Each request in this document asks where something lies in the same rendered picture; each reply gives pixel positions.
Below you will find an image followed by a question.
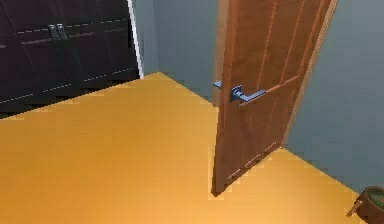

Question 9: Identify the brown wooden room door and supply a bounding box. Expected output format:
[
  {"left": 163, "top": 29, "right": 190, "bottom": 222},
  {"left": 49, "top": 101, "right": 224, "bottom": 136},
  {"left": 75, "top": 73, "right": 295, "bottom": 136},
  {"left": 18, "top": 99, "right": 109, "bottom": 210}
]
[{"left": 210, "top": 0, "right": 340, "bottom": 198}]

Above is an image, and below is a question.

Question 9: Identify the black wardrobe cupboard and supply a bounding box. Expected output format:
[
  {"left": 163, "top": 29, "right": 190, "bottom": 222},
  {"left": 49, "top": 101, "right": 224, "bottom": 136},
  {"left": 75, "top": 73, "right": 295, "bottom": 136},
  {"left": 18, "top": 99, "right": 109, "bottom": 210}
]
[{"left": 0, "top": 0, "right": 145, "bottom": 120}]

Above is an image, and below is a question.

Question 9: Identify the brown round wooden object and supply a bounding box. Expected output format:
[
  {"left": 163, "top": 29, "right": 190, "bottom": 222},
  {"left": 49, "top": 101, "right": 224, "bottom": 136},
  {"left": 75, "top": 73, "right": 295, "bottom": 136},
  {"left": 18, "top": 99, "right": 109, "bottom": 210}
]
[{"left": 345, "top": 185, "right": 384, "bottom": 224}]

